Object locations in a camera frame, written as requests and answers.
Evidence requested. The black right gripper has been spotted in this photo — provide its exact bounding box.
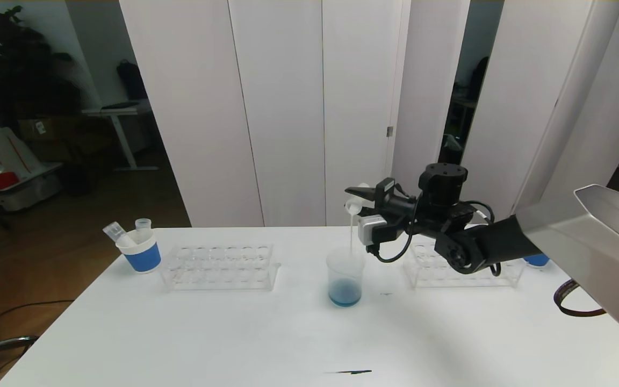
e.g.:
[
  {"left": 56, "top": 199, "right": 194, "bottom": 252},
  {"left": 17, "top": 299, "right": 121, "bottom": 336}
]
[{"left": 344, "top": 177, "right": 419, "bottom": 218}]

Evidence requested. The test tube with yellow pigment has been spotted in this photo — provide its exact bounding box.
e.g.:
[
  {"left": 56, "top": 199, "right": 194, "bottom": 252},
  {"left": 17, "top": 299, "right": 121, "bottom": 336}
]
[{"left": 344, "top": 183, "right": 370, "bottom": 216}]

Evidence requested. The test tube with red pigment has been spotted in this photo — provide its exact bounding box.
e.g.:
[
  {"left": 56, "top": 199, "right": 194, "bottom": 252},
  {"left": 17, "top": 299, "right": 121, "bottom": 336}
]
[{"left": 103, "top": 222, "right": 137, "bottom": 248}]

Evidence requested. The clear acrylic test tube rack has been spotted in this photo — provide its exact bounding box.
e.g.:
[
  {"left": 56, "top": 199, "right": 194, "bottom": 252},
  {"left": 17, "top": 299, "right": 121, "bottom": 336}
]
[
  {"left": 405, "top": 239, "right": 525, "bottom": 289},
  {"left": 160, "top": 243, "right": 281, "bottom": 291}
]

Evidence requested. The clear glass beaker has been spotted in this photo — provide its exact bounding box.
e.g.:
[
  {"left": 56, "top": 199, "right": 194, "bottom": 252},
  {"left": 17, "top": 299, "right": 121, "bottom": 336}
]
[{"left": 326, "top": 248, "right": 366, "bottom": 309}]

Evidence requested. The white partition panel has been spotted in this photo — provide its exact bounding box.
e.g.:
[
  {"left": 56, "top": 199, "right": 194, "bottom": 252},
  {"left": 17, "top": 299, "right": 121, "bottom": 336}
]
[
  {"left": 385, "top": 0, "right": 471, "bottom": 226},
  {"left": 228, "top": 0, "right": 327, "bottom": 227},
  {"left": 321, "top": 0, "right": 412, "bottom": 226},
  {"left": 120, "top": 0, "right": 265, "bottom": 228},
  {"left": 534, "top": 0, "right": 619, "bottom": 216},
  {"left": 452, "top": 0, "right": 619, "bottom": 225}
]

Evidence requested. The white office desk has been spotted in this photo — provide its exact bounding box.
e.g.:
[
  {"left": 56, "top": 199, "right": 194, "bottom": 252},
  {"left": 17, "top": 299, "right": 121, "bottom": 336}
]
[{"left": 83, "top": 101, "right": 160, "bottom": 173}]

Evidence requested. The black backpack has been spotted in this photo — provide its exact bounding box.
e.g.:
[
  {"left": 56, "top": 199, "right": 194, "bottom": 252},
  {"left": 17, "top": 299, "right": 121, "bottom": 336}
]
[{"left": 117, "top": 60, "right": 149, "bottom": 102}]

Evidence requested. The brown cardboard box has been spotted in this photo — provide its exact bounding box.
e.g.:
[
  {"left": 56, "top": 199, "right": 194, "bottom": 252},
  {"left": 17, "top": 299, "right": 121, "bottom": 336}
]
[{"left": 18, "top": 118, "right": 82, "bottom": 161}]

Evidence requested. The white wheeled machine base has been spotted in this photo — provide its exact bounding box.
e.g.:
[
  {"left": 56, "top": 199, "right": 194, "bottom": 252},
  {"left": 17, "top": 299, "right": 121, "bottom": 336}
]
[{"left": 0, "top": 128, "right": 66, "bottom": 212}]

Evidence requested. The dark green potted plant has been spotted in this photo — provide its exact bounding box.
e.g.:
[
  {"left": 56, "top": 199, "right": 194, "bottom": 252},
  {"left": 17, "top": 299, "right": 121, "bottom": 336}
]
[{"left": 0, "top": 0, "right": 82, "bottom": 130}]

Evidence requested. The grey metal chair leg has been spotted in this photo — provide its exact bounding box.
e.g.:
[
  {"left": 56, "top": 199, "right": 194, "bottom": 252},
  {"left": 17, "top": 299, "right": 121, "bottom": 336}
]
[{"left": 0, "top": 336, "right": 40, "bottom": 358}]

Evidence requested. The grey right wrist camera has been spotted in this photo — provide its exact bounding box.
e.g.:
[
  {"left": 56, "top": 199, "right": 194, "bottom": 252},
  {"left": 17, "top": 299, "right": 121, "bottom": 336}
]
[{"left": 357, "top": 214, "right": 390, "bottom": 247}]

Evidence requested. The black right camera cable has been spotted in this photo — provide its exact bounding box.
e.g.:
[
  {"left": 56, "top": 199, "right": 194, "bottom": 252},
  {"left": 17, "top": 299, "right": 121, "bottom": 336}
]
[{"left": 366, "top": 202, "right": 423, "bottom": 264}]

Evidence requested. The dark right arm strap loop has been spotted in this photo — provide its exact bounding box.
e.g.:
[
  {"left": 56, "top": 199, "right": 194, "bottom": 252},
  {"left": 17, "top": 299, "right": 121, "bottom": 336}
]
[{"left": 554, "top": 278, "right": 609, "bottom": 318}]

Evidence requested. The thin black floor cable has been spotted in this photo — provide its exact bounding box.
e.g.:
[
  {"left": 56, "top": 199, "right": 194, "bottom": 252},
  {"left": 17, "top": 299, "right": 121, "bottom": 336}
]
[{"left": 0, "top": 301, "right": 76, "bottom": 345}]

